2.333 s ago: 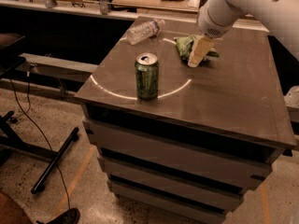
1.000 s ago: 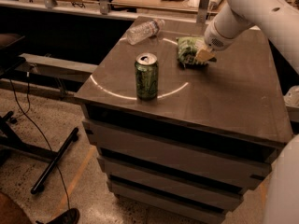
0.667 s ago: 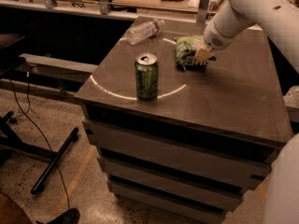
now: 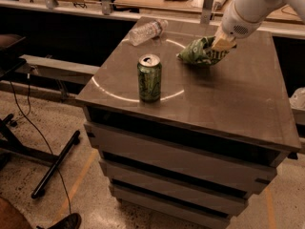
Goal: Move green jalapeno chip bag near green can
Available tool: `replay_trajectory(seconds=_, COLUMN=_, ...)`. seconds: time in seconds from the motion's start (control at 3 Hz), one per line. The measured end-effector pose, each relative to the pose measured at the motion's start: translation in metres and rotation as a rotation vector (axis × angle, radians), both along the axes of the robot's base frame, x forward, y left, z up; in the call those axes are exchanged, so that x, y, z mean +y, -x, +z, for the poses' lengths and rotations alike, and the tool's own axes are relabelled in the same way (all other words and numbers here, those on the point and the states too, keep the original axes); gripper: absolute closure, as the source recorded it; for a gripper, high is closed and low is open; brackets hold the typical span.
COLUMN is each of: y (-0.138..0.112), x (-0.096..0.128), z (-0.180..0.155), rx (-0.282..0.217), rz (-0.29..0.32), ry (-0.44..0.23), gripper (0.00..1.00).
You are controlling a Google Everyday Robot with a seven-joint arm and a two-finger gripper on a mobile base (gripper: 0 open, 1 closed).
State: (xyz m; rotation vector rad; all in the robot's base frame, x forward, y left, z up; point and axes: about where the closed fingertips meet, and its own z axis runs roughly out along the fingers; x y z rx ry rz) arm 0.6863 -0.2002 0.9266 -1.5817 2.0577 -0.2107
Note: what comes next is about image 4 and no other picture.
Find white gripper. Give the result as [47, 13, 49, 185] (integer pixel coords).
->
[212, 0, 261, 51]

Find green jalapeno chip bag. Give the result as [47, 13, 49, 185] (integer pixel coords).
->
[177, 36, 229, 67]

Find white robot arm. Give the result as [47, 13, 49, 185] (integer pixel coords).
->
[212, 0, 305, 52]

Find green soda can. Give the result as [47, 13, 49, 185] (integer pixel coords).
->
[137, 54, 162, 102]

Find clear plastic water bottle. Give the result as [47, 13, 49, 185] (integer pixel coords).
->
[129, 19, 168, 46]

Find grey drawer cabinet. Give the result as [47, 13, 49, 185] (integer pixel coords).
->
[77, 21, 300, 229]

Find black shoe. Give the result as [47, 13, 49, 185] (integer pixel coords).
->
[36, 213, 82, 229]

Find black cable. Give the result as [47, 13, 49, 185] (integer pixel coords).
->
[9, 68, 73, 216]

